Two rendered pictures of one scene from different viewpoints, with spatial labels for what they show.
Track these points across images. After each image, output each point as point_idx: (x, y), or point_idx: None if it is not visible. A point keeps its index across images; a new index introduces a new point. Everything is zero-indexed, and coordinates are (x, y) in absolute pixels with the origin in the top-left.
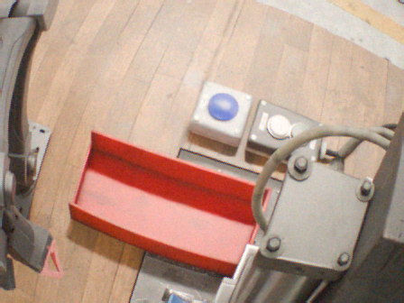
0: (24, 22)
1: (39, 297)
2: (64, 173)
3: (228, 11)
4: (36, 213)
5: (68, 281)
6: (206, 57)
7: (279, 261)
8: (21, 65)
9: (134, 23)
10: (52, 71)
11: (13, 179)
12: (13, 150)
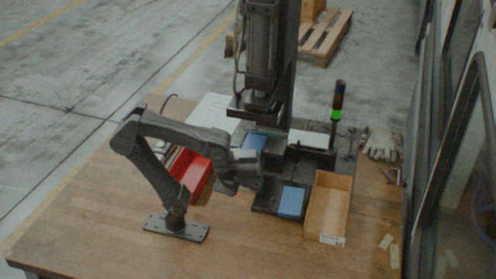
0: (147, 110)
1: (242, 222)
2: None
3: (99, 162)
4: (193, 220)
5: (228, 208)
6: (125, 168)
7: (277, 5)
8: (151, 151)
9: (98, 189)
10: (115, 218)
11: None
12: (179, 187)
